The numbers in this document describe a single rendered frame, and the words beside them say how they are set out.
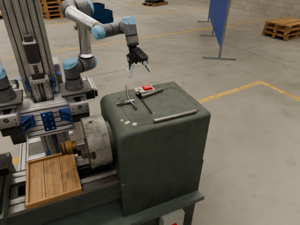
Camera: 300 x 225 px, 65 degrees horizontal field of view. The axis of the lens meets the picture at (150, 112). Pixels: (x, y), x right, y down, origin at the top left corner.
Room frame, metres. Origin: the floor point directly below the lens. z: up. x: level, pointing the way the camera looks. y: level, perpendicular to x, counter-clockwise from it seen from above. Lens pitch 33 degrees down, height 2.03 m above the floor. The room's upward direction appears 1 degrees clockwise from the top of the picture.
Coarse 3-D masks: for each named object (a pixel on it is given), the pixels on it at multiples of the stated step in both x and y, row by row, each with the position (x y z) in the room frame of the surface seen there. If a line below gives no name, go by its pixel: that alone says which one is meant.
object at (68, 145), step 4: (60, 144) 1.04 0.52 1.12; (64, 144) 1.04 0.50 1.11; (68, 144) 1.04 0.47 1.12; (72, 144) 1.05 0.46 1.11; (76, 144) 1.06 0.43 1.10; (64, 148) 1.02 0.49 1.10; (68, 148) 1.02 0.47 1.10; (72, 148) 1.03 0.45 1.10; (64, 152) 1.01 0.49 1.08; (68, 152) 1.01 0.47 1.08; (72, 152) 1.02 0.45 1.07
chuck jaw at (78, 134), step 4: (80, 120) 1.19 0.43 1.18; (76, 124) 1.14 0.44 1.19; (80, 124) 1.15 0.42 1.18; (76, 128) 1.13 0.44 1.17; (80, 128) 1.13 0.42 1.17; (76, 132) 1.11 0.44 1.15; (80, 132) 1.12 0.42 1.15; (72, 136) 1.09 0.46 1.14; (76, 136) 1.10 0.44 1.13; (80, 136) 1.10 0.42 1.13; (72, 140) 1.08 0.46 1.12; (76, 140) 1.10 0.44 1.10
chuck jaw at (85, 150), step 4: (84, 144) 1.06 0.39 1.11; (76, 148) 1.02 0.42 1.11; (80, 148) 1.01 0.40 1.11; (84, 148) 1.01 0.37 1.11; (76, 152) 1.01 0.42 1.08; (80, 152) 1.00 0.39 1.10; (84, 152) 0.97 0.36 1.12; (88, 152) 0.97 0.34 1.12; (92, 152) 0.97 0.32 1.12; (84, 156) 0.96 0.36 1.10; (88, 156) 0.97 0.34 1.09; (92, 156) 0.96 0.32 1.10
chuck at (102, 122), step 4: (96, 116) 1.17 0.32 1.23; (100, 116) 1.17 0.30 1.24; (100, 120) 1.12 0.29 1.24; (100, 124) 1.09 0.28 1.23; (104, 124) 1.09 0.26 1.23; (104, 128) 1.07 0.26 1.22; (104, 132) 1.05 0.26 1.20; (104, 136) 1.03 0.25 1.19; (108, 136) 1.04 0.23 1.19; (104, 140) 1.02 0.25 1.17; (108, 140) 1.02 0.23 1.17; (104, 144) 1.01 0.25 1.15; (108, 144) 1.01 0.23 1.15; (108, 148) 1.00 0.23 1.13; (108, 152) 0.99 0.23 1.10; (108, 156) 0.99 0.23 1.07; (108, 160) 1.00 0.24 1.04
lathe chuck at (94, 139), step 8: (88, 120) 1.12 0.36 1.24; (96, 120) 1.12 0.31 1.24; (88, 128) 1.06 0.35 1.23; (96, 128) 1.06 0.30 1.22; (88, 136) 1.01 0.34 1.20; (96, 136) 1.02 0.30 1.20; (88, 144) 0.98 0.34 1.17; (96, 144) 0.99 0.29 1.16; (96, 152) 0.97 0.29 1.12; (104, 152) 0.99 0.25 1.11; (96, 160) 0.96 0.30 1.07; (104, 160) 0.98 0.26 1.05
